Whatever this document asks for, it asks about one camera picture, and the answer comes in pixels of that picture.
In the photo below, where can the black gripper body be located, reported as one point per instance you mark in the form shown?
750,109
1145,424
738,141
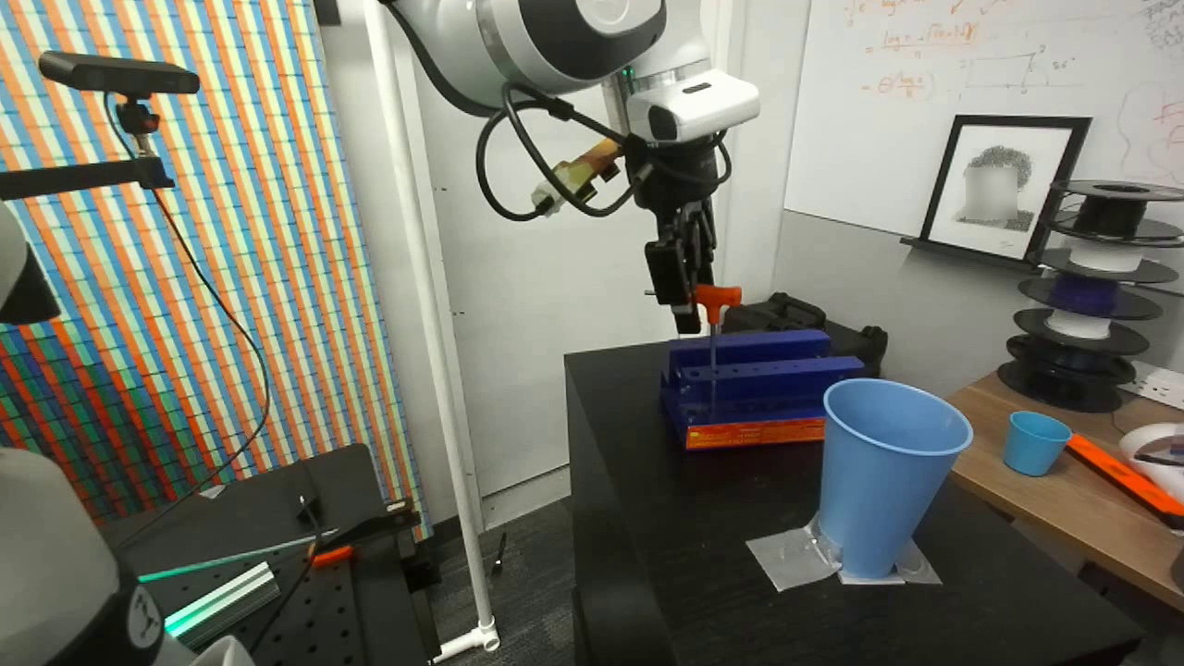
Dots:
682,171

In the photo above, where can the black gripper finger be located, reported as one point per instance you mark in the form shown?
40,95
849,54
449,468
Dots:
668,272
704,245

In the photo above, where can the big blue cup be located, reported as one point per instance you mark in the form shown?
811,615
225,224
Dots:
883,482

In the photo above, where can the small blue cup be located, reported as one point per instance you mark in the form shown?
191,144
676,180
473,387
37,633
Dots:
1032,446

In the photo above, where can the black hard case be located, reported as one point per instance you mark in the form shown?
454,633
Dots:
788,310

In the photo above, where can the blue tool rack orange base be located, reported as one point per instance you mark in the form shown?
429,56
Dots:
752,371

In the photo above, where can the whiteboard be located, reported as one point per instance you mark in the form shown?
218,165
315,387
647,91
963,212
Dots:
888,123

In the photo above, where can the white support pole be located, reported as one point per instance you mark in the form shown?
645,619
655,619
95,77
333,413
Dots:
428,308

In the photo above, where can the black cabinet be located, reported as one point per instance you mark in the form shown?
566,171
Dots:
688,556

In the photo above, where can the framed portrait picture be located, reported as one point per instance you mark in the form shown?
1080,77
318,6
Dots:
1001,185

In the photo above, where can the silver tape patch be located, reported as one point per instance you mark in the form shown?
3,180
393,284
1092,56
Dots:
783,556

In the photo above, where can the striped colourful backdrop panel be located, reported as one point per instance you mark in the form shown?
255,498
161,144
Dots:
309,245

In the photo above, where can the white filament spool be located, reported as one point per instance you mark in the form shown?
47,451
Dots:
1101,259
1076,326

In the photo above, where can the blue filament spool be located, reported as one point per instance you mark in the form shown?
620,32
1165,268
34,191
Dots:
1084,297

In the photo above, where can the black filament spool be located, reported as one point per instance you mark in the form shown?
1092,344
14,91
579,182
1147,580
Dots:
1112,217
1068,373

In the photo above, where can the wooden desk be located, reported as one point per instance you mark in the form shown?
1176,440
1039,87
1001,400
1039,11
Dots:
1021,504

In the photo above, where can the black perforated table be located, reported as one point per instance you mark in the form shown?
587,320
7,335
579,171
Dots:
246,504

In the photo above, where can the orange level tool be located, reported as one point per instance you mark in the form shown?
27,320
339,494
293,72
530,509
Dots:
1129,474

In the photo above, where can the white box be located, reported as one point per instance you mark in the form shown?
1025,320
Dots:
1165,389

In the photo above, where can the white tape roll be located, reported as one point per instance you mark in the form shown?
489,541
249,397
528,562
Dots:
1153,446

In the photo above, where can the aluminium extrusion bar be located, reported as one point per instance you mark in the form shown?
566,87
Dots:
223,596

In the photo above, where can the white rounded housing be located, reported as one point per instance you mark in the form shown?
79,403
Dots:
48,556

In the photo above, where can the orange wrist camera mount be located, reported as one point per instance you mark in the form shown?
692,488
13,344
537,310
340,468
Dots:
579,171

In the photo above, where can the black stereo camera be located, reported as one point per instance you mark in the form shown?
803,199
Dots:
117,76

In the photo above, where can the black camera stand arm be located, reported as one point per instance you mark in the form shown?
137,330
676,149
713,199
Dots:
86,180

